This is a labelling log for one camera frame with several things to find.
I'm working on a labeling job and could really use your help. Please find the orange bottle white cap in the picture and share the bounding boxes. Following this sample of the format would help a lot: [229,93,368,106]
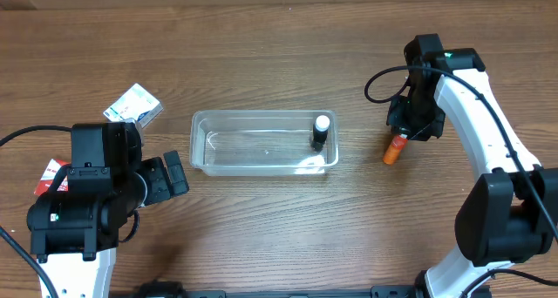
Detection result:
[383,134,408,165]

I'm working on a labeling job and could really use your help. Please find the clear plastic container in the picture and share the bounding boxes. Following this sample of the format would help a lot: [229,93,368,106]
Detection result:
[190,110,339,176]

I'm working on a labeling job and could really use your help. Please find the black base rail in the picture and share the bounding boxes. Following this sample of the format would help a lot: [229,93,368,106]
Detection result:
[108,281,429,298]

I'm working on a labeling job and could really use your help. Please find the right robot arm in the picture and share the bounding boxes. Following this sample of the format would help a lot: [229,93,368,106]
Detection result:
[386,34,557,297]

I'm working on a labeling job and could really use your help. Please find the black bottle white cap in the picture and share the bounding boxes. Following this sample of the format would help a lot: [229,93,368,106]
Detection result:
[310,115,330,152]

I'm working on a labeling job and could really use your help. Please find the red medicine box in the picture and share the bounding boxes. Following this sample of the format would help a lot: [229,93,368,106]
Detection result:
[34,159,68,196]

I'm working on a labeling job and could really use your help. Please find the white medicine box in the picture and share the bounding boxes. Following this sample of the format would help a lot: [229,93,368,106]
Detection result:
[103,83,163,128]

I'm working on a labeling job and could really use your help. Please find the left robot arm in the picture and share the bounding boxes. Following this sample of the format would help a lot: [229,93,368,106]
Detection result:
[27,122,189,297]

